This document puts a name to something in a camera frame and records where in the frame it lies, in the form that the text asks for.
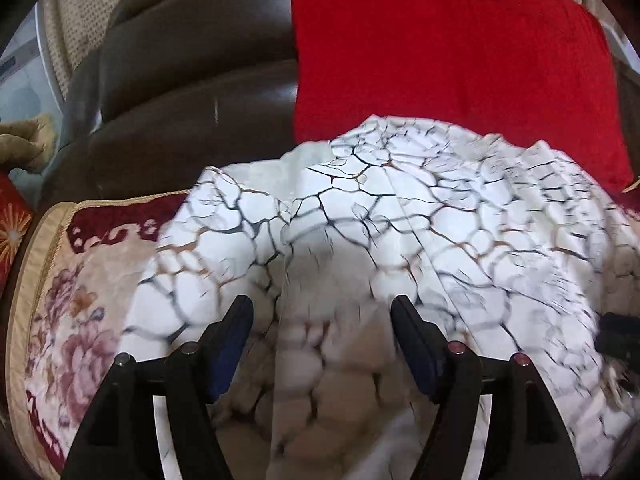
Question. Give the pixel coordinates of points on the silver refrigerator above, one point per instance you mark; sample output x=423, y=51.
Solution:
x=25, y=85

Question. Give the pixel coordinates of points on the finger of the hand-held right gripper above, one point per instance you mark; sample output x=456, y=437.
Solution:
x=620, y=335

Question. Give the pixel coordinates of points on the red printed box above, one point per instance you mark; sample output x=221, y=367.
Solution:
x=12, y=220

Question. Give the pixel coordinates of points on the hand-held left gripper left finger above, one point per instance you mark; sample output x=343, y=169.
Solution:
x=227, y=355

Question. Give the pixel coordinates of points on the floral red beige blanket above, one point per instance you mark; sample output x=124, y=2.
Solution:
x=75, y=310

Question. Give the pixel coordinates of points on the beige dotted curtain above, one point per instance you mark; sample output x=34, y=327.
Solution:
x=75, y=20

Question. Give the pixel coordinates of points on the white black crackle print coat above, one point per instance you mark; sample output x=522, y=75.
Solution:
x=400, y=210

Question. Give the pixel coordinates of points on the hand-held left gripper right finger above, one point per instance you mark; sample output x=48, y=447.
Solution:
x=417, y=355

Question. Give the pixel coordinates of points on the dark brown leather sofa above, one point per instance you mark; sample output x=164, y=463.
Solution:
x=175, y=85

